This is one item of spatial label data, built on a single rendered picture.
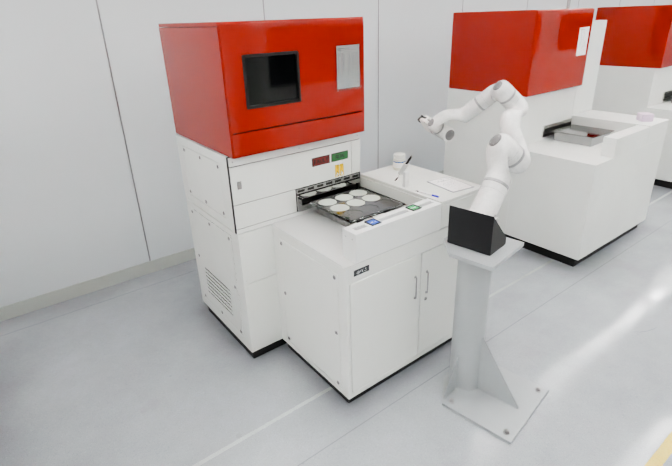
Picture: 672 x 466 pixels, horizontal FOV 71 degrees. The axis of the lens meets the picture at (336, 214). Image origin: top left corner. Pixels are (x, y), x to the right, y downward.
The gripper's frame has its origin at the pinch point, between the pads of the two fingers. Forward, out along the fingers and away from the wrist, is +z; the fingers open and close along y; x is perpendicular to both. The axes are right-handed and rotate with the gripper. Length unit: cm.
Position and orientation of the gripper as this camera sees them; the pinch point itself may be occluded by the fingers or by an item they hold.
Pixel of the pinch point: (421, 119)
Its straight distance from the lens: 310.3
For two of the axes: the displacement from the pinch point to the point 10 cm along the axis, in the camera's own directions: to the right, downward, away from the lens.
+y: 5.2, 6.2, 5.9
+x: 7.6, -6.5, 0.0
